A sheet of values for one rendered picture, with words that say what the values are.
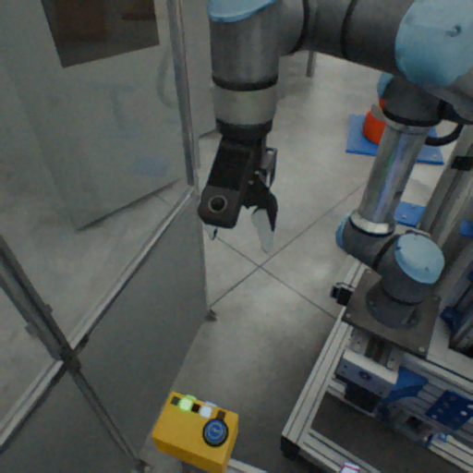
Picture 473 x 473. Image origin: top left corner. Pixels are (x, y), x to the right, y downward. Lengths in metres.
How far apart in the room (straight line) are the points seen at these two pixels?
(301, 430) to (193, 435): 0.98
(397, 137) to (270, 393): 1.53
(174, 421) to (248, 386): 1.22
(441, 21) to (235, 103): 0.19
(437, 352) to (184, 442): 0.74
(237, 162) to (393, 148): 0.48
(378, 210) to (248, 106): 0.58
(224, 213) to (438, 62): 0.24
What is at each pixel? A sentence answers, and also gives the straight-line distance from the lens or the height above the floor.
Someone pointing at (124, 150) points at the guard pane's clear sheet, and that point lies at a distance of 1.08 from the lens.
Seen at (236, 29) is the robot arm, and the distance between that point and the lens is 0.39.
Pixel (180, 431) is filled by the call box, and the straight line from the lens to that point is 0.84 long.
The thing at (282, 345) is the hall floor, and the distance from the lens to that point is 2.17.
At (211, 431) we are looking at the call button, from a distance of 0.82.
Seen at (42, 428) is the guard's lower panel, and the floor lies 0.89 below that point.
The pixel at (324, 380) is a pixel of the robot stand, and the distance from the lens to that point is 1.87.
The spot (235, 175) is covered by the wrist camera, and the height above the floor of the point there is 1.64.
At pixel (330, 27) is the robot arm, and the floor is 1.78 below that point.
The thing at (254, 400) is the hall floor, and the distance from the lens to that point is 2.01.
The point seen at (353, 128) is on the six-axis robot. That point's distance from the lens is 4.45.
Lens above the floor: 1.86
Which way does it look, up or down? 43 degrees down
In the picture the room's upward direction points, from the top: straight up
